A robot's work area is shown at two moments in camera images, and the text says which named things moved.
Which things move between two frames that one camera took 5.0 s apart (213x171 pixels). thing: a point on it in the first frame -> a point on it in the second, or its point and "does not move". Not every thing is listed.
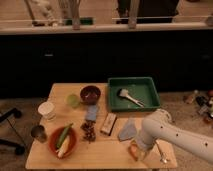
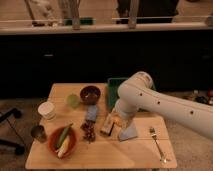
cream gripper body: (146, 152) -> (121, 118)
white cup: (47, 110) does not move
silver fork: (161, 152) does not move
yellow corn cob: (64, 147) does not move
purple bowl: (90, 94) does not move
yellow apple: (133, 150) -> (116, 119)
